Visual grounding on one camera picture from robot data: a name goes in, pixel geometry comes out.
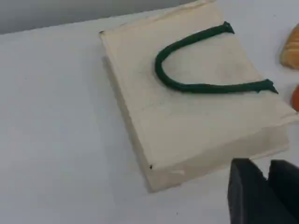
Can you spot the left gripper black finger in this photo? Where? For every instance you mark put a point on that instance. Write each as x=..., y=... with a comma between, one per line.
x=247, y=200
x=286, y=182

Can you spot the orange persimmon fruit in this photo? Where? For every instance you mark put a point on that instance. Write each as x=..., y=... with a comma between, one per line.
x=296, y=99

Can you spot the ridged golden bread roll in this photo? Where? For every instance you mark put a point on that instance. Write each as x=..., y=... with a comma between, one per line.
x=292, y=49

